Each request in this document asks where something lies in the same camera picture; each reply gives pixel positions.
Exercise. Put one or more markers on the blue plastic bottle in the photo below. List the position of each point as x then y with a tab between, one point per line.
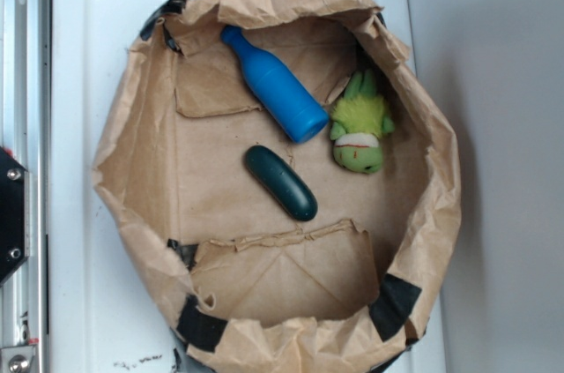
294	108

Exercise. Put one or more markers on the green plush toy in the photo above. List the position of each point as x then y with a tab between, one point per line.
359	120

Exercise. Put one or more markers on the black mounting plate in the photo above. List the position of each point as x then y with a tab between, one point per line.
13	216

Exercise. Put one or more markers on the white plastic bin lid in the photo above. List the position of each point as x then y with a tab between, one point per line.
102	319

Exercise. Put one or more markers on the aluminium frame rail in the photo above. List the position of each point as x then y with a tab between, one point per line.
25	69

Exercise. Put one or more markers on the dark green toy cucumber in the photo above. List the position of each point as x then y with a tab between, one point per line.
283	183

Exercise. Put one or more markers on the brown paper bag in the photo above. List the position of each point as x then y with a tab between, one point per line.
247	287

